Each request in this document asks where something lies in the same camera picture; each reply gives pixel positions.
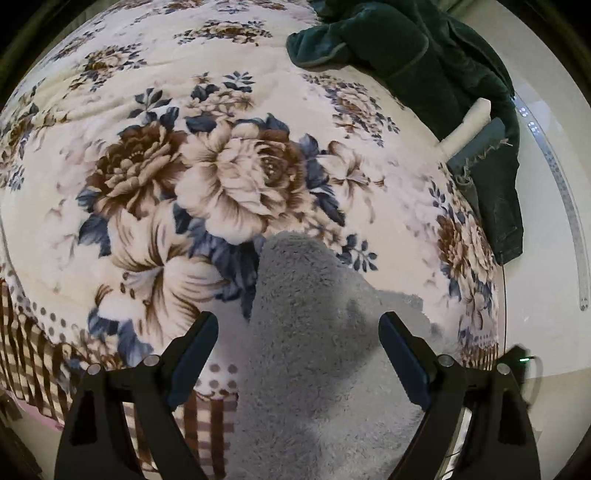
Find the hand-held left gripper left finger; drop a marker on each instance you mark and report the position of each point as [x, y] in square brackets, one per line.
[191, 360]

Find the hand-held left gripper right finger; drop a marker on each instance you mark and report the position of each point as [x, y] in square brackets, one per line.
[406, 362]

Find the grey fleece pants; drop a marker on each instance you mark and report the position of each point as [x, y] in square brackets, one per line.
[314, 369]

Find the folded dark jeans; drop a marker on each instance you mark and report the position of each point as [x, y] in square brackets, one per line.
[498, 203]

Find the pink plaid bed sheet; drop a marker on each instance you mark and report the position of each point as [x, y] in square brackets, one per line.
[32, 408]

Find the white bed headboard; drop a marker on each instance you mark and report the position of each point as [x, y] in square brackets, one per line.
[554, 184]

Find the folded white cloth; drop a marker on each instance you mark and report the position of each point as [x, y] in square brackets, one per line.
[466, 129]

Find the floral checked-border blanket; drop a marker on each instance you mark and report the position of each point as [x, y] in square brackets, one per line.
[138, 92]

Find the dark green plush robe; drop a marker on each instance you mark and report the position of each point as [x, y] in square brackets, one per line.
[415, 50]

